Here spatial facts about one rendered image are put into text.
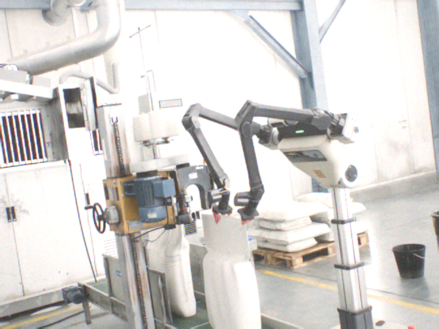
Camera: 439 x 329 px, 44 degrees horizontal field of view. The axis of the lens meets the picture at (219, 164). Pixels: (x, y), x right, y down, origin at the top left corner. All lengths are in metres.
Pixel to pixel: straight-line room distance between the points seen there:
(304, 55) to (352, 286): 6.43
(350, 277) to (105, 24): 3.58
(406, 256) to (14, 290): 3.69
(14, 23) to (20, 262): 3.01
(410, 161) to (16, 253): 7.57
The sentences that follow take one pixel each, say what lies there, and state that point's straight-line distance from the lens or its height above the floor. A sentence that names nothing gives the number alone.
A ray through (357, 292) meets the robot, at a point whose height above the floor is 0.53.
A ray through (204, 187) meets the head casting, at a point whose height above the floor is 1.20.
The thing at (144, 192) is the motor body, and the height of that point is 1.25.
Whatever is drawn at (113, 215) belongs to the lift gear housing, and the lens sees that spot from 3.14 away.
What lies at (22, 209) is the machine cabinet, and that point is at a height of 1.04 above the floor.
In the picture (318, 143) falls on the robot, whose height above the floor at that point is 1.39.
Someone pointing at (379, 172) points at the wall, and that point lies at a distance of 10.33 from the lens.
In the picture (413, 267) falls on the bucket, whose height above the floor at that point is 0.10.
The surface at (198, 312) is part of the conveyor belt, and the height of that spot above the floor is 0.38.
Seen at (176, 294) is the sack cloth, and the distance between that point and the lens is 3.62.
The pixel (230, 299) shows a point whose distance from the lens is 3.01.
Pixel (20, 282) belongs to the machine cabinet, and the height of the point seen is 0.35.
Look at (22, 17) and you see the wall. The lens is 7.34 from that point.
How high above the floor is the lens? 1.50
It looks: 3 degrees down
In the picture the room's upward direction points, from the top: 8 degrees counter-clockwise
